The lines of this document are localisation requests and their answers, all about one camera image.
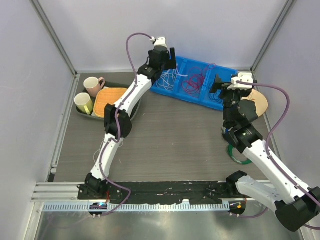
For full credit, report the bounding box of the dark blue thin wire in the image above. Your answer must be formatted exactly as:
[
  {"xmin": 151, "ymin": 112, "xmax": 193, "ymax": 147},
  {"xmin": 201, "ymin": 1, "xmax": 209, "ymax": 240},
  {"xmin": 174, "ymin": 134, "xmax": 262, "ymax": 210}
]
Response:
[{"xmin": 207, "ymin": 92, "xmax": 225, "ymax": 104}]

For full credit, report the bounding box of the red thin wire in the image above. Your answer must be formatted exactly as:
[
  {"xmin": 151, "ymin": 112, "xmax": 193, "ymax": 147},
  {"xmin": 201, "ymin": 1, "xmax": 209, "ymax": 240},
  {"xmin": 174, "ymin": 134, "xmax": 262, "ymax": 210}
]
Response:
[{"xmin": 181, "ymin": 62, "xmax": 217, "ymax": 96}]

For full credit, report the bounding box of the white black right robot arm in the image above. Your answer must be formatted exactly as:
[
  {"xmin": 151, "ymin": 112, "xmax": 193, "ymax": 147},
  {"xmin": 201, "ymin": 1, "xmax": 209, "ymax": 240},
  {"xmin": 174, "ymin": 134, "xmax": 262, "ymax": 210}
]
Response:
[{"xmin": 210, "ymin": 72, "xmax": 320, "ymax": 232}]

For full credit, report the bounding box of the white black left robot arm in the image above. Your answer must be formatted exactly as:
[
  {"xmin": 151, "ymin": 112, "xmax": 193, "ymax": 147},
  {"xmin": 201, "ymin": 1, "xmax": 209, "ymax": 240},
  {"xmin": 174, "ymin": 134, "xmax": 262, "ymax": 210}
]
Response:
[{"xmin": 78, "ymin": 46, "xmax": 177, "ymax": 200}]

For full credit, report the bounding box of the beige decorated ceramic plate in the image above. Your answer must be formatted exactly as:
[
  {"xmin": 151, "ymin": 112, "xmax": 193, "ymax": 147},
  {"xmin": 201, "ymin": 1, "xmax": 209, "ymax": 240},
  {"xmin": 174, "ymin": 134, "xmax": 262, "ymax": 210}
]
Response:
[{"xmin": 245, "ymin": 89, "xmax": 269, "ymax": 117}]

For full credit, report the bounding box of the blue three-compartment plastic bin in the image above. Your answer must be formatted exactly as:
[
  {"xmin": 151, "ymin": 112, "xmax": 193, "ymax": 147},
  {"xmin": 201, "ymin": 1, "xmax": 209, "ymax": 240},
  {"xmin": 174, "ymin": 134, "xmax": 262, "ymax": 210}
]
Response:
[{"xmin": 150, "ymin": 56, "xmax": 238, "ymax": 111}]

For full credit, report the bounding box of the dark green plastic tray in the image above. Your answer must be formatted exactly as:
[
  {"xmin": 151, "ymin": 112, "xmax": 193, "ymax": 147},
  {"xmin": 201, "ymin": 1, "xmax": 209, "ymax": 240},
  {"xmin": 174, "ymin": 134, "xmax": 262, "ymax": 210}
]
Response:
[{"xmin": 76, "ymin": 81, "xmax": 129, "ymax": 121}]

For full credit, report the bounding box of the orange woven mat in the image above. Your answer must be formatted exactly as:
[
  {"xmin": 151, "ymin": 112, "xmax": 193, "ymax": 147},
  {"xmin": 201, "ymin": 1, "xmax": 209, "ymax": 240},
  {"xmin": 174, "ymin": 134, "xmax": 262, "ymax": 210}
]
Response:
[{"xmin": 93, "ymin": 87, "xmax": 127, "ymax": 118}]

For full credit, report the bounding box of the pink ceramic mug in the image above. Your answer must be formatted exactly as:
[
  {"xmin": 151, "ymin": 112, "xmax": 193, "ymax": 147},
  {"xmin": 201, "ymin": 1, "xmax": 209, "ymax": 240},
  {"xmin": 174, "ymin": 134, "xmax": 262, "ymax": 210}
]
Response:
[{"xmin": 83, "ymin": 77, "xmax": 105, "ymax": 98}]

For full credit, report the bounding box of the yellow green ceramic mug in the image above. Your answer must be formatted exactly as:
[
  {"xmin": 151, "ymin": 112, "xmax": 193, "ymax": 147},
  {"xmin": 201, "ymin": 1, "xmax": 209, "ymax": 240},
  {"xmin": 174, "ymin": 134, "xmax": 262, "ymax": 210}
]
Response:
[{"xmin": 74, "ymin": 92, "xmax": 94, "ymax": 115}]

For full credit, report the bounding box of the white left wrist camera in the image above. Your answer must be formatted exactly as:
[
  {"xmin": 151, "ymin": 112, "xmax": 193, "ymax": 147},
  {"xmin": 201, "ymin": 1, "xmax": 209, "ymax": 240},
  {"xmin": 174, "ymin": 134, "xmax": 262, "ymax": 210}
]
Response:
[{"xmin": 149, "ymin": 36, "xmax": 168, "ymax": 48}]

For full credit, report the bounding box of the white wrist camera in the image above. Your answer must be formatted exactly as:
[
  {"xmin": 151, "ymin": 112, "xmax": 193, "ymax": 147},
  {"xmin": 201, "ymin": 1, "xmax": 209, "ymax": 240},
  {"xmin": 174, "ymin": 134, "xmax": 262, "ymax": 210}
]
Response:
[
  {"xmin": 149, "ymin": 36, "xmax": 168, "ymax": 48},
  {"xmin": 227, "ymin": 72, "xmax": 254, "ymax": 91}
]

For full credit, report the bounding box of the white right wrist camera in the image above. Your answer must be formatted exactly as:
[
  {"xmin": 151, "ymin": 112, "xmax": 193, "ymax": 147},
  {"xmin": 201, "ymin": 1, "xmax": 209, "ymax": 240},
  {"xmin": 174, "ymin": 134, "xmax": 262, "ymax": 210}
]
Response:
[{"xmin": 227, "ymin": 72, "xmax": 254, "ymax": 91}]

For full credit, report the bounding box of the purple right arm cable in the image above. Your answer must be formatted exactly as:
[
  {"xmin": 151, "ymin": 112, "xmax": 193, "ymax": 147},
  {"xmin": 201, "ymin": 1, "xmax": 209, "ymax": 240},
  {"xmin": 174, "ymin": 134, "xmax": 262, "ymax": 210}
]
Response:
[{"xmin": 236, "ymin": 80, "xmax": 320, "ymax": 231}]

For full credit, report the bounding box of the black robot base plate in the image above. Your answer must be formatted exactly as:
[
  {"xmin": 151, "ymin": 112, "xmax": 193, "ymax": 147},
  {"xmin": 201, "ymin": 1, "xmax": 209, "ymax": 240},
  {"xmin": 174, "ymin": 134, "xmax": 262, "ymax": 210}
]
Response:
[{"xmin": 77, "ymin": 180, "xmax": 246, "ymax": 205}]

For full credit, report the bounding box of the slotted cable duct rail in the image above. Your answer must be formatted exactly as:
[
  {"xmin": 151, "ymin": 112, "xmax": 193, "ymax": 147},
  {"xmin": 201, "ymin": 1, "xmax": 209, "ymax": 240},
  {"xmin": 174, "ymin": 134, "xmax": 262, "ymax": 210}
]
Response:
[{"xmin": 42, "ymin": 201, "xmax": 230, "ymax": 214}]

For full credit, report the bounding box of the aluminium frame post left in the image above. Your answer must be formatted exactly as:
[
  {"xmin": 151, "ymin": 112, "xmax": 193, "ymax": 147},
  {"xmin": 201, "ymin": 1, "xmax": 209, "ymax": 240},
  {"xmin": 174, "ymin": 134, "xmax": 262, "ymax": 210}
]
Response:
[{"xmin": 29, "ymin": 0, "xmax": 77, "ymax": 77}]

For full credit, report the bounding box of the aluminium frame post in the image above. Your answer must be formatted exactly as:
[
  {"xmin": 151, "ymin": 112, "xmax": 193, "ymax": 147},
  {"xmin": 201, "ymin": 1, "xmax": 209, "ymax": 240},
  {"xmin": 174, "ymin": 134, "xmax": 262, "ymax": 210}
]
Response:
[
  {"xmin": 250, "ymin": 0, "xmax": 297, "ymax": 73},
  {"xmin": 29, "ymin": 0, "xmax": 77, "ymax": 77}
]

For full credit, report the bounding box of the aluminium frame post right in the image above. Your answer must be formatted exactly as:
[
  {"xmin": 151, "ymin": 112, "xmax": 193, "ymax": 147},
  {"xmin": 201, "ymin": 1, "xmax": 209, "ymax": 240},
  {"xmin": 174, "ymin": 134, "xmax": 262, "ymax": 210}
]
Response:
[{"xmin": 250, "ymin": 0, "xmax": 297, "ymax": 73}]

